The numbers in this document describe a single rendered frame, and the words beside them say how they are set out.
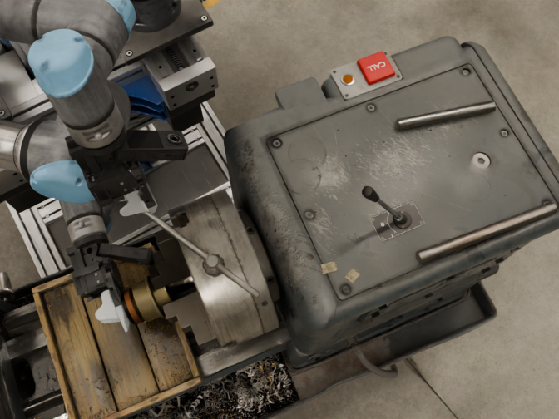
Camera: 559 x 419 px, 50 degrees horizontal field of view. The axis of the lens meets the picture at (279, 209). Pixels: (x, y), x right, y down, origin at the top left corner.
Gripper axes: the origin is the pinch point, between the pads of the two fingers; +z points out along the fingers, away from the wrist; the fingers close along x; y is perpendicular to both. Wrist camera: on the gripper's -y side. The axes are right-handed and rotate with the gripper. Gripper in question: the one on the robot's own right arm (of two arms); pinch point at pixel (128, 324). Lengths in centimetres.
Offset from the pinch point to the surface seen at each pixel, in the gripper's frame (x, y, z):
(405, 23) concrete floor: -108, -145, -111
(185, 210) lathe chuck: 11.5, -18.9, -14.4
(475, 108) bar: 20, -79, -10
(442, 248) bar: 20, -59, 13
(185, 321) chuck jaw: 2.7, -11.0, 4.4
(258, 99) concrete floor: -108, -66, -99
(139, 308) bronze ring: 3.5, -3.4, -1.3
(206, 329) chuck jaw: 3.0, -14.5, 7.6
